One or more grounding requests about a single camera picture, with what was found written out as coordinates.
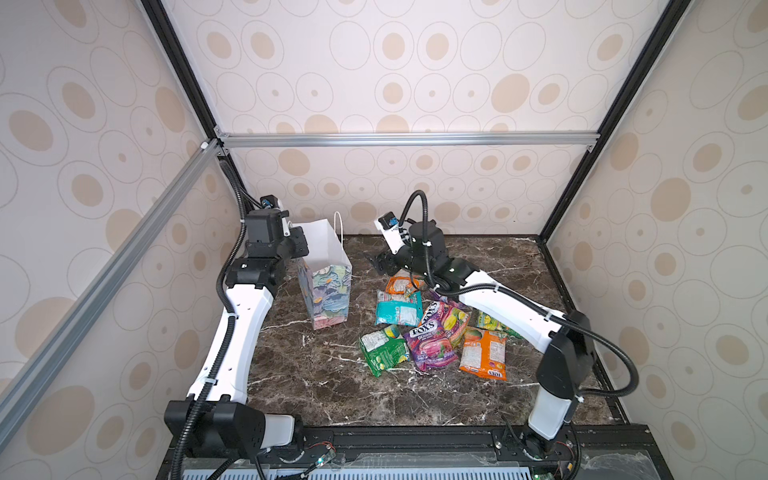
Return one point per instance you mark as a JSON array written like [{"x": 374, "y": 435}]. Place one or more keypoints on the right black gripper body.
[{"x": 389, "y": 259}]

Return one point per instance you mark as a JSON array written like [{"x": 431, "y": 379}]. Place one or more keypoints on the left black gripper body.
[{"x": 295, "y": 243}]

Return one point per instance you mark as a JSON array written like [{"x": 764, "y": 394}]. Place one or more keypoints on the small orange snack packet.
[{"x": 405, "y": 283}]

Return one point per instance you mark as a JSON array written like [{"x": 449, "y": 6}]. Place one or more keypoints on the white patterned paper bag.
[{"x": 325, "y": 273}]

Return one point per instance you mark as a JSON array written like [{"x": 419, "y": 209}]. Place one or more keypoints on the orange Fox's snack packet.
[{"x": 484, "y": 354}]

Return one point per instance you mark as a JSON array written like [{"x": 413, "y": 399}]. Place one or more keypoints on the purple snack packet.
[{"x": 431, "y": 295}]

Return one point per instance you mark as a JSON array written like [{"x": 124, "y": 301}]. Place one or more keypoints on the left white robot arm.
[{"x": 237, "y": 336}]

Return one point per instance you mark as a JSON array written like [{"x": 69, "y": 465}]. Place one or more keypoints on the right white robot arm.
[{"x": 567, "y": 353}]

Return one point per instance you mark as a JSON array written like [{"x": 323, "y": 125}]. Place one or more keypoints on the teal snack packet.
[{"x": 399, "y": 309}]

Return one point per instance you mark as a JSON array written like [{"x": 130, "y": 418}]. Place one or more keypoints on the pink Fox's candy packet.
[{"x": 433, "y": 344}]

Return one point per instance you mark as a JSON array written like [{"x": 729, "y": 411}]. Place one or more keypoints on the yellow green snack packet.
[{"x": 486, "y": 322}]

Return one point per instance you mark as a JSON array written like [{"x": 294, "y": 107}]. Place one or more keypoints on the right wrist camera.
[{"x": 394, "y": 234}]

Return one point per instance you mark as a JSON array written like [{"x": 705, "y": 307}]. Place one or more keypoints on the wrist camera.
[
  {"x": 394, "y": 234},
  {"x": 270, "y": 202}
]

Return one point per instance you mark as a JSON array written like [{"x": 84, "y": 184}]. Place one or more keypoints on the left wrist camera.
[{"x": 270, "y": 202}]

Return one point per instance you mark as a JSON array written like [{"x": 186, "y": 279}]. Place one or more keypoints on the back aluminium rail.
[{"x": 440, "y": 139}]

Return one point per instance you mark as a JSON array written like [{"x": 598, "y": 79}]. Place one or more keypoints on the aluminium rail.
[
  {"x": 440, "y": 139},
  {"x": 40, "y": 371}
]

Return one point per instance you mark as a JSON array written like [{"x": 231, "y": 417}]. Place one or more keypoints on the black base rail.
[{"x": 622, "y": 451}]

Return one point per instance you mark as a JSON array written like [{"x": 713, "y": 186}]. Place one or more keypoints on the left aluminium rail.
[{"x": 40, "y": 371}]

